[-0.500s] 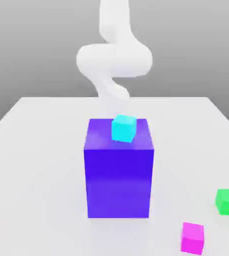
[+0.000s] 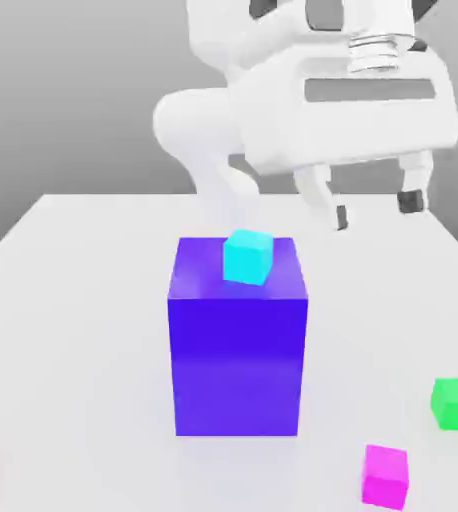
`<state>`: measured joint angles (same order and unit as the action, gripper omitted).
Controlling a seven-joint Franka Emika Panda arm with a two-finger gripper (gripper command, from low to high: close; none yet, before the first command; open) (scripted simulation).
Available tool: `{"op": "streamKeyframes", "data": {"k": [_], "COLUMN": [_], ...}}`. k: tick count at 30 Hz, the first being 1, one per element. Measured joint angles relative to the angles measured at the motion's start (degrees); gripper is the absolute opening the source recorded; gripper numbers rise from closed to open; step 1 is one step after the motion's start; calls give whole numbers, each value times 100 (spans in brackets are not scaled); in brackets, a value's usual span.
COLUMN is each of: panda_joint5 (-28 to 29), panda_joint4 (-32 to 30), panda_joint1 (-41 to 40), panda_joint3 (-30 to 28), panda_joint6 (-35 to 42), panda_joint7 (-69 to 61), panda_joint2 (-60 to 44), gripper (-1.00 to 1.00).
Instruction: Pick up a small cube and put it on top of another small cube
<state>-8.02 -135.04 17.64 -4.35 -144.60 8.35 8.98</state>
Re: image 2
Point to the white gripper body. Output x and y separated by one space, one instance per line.
277 132

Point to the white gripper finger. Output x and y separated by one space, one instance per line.
316 188
415 176

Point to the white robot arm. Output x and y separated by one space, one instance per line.
209 120

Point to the small cyan cube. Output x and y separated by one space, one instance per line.
247 260

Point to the small green cube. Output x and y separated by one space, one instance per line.
457 404

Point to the small magenta cube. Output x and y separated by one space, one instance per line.
385 476

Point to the large purple box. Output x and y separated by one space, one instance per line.
237 360

